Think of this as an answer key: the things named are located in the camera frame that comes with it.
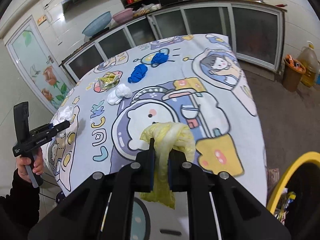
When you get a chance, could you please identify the yellow plastic bag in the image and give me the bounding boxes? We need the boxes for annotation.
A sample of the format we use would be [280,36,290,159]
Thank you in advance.
[140,122,196,210]

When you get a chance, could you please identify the blue plastic basin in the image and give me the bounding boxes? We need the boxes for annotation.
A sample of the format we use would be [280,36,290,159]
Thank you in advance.
[82,11,112,37]

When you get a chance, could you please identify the blue trash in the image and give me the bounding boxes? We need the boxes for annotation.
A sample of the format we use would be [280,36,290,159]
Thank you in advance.
[151,53,169,65]
[127,64,148,83]

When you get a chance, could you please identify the cartoon printed tablecloth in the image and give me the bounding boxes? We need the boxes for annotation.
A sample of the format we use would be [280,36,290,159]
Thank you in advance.
[28,34,270,239]

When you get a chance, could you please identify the yellow silver snack wrapper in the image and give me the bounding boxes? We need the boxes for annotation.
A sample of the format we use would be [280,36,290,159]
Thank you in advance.
[98,72,119,90]

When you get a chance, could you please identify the person's left hand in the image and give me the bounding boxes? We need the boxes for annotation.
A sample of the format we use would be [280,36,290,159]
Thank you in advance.
[16,147,45,183]

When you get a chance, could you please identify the large cooking oil jug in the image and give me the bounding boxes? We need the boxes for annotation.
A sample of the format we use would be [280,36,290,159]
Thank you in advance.
[298,41,319,87]

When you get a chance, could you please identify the white tissue ball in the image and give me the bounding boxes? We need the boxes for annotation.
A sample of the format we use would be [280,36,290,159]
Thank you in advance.
[107,83,132,105]

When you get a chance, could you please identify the yellow rimmed black trash bin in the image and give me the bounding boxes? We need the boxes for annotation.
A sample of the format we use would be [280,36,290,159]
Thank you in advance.
[267,152,320,239]

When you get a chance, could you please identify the kitchen counter cabinet glass doors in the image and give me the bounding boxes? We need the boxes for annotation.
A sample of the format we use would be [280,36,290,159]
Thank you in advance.
[60,0,287,82]

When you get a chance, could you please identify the person's left forearm black sleeve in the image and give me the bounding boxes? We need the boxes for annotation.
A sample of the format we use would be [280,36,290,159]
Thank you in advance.
[1,170,40,239]

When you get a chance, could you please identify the brown waste basket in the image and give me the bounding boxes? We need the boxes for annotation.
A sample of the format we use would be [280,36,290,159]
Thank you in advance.
[282,54,306,92]

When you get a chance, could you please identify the white crumpled paper at edge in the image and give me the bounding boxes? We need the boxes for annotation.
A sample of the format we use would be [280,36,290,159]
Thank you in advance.
[50,106,74,139]

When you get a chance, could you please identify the pink plastic basin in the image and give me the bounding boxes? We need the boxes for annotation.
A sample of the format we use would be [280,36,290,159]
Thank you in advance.
[112,8,133,24]

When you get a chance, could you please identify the white door with rose print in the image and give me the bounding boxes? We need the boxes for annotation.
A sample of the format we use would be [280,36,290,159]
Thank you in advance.
[5,16,74,114]

